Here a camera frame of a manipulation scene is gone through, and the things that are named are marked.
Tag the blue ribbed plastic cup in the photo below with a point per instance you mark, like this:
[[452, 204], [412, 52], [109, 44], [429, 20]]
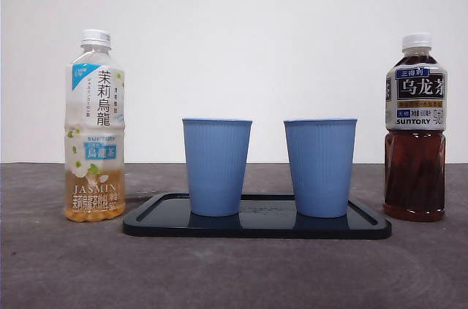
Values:
[[215, 166], [320, 166]]

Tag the dark rectangular tray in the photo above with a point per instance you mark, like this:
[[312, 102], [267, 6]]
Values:
[[256, 228]]

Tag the jasmine tea bottle white label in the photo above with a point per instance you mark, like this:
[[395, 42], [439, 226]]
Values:
[[95, 104]]

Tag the dark oolong tea bottle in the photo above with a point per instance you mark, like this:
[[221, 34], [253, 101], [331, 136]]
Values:
[[415, 177]]

